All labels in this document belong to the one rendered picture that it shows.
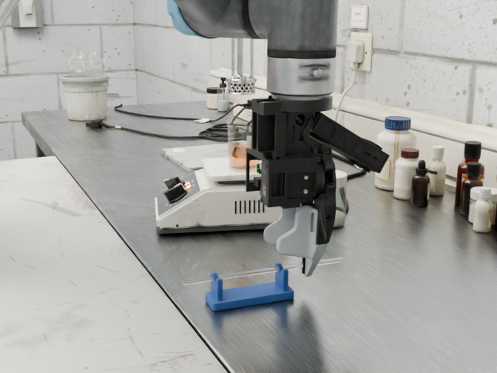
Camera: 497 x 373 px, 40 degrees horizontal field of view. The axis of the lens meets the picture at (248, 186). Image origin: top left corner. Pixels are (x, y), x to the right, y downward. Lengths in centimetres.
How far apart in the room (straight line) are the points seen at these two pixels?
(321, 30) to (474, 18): 65
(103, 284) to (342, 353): 32
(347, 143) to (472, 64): 62
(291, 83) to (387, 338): 28
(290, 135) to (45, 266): 38
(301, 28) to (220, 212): 38
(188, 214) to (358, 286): 29
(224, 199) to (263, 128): 28
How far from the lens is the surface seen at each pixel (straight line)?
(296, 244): 78
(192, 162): 143
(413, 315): 79
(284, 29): 72
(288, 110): 73
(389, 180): 127
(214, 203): 101
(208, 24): 77
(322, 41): 73
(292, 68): 72
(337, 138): 77
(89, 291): 85
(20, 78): 343
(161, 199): 108
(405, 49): 150
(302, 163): 74
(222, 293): 80
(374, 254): 96
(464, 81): 136
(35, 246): 102
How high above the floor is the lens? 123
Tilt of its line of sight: 15 degrees down
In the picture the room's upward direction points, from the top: straight up
